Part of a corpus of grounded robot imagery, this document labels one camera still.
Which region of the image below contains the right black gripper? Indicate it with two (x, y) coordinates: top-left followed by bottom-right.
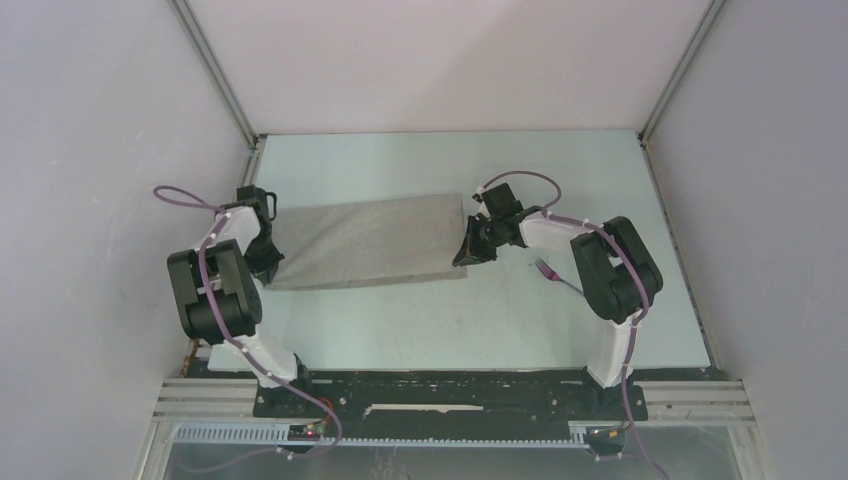
(456, 214), (505, 266)

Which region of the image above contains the grey cloth napkin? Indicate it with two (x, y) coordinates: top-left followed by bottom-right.
(266, 194), (467, 291)

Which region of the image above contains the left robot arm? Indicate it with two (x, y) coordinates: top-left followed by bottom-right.
(153, 185), (316, 417)

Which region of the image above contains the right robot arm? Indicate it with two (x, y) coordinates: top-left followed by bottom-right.
(452, 183), (663, 418)

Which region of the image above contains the pink metal fork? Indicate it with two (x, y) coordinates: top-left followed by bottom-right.
(534, 258), (584, 296)

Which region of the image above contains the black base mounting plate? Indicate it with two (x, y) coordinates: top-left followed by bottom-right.
(252, 369), (649, 443)

